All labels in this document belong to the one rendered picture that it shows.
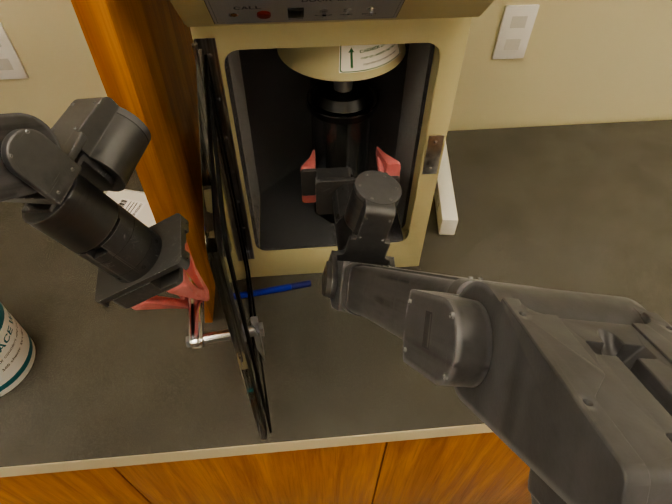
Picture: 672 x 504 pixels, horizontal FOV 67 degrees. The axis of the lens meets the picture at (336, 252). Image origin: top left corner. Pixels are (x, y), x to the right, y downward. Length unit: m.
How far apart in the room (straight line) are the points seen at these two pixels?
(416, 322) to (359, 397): 0.54
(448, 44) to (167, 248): 0.40
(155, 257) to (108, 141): 0.11
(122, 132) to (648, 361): 0.42
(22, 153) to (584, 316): 0.37
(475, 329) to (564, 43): 1.09
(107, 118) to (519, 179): 0.88
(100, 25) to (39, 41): 0.66
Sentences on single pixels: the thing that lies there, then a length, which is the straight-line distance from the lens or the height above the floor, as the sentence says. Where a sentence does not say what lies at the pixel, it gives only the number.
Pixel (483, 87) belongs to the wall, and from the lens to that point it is 1.25.
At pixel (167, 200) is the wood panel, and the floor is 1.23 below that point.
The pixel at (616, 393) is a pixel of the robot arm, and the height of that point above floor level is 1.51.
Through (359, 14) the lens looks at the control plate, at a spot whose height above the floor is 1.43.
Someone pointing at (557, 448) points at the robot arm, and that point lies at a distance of 0.19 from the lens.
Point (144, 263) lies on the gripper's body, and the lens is 0.50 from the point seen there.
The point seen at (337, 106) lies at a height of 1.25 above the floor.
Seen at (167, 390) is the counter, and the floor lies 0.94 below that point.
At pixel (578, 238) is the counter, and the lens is 1.08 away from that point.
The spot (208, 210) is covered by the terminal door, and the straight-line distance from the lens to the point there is 0.40.
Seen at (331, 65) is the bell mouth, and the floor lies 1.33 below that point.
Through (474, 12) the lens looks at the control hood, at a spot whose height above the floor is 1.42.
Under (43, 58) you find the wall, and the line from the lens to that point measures 1.22.
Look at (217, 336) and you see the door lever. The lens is 0.55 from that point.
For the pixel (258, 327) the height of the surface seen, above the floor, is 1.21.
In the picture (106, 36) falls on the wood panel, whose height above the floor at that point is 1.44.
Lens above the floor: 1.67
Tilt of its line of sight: 50 degrees down
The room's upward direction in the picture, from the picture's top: 1 degrees clockwise
